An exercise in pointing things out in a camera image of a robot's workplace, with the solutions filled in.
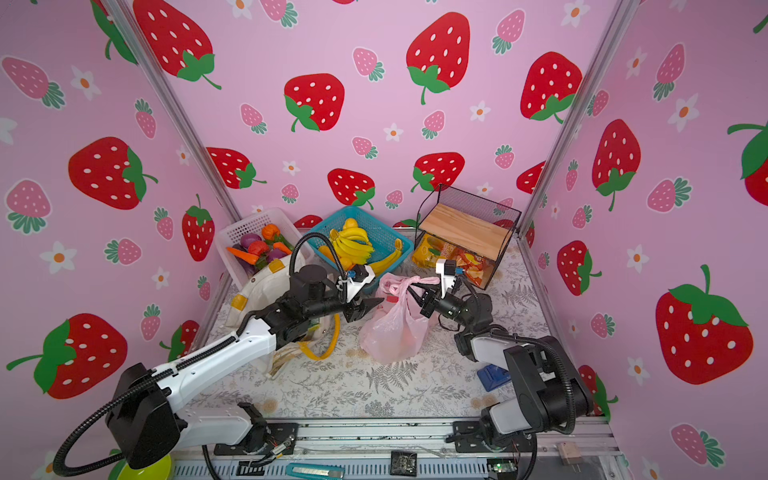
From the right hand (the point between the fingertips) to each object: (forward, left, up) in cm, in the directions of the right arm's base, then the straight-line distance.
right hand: (404, 285), depth 75 cm
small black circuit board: (-35, -3, -23) cm, 42 cm away
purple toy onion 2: (+27, +63, -17) cm, 70 cm away
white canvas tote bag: (-1, +41, -7) cm, 42 cm away
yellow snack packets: (+28, -5, -17) cm, 33 cm away
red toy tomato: (+23, +57, -16) cm, 63 cm away
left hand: (-2, +7, 0) cm, 7 cm away
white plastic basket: (+34, +63, -15) cm, 73 cm away
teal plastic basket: (+36, +13, -20) cm, 43 cm away
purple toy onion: (+22, +50, -19) cm, 58 cm away
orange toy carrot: (+19, +60, -18) cm, 66 cm away
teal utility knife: (-39, +17, -24) cm, 49 cm away
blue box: (-13, -25, -20) cm, 34 cm away
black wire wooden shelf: (+31, -20, -9) cm, 38 cm away
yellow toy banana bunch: (+33, +24, -22) cm, 46 cm away
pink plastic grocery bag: (-9, +1, -6) cm, 11 cm away
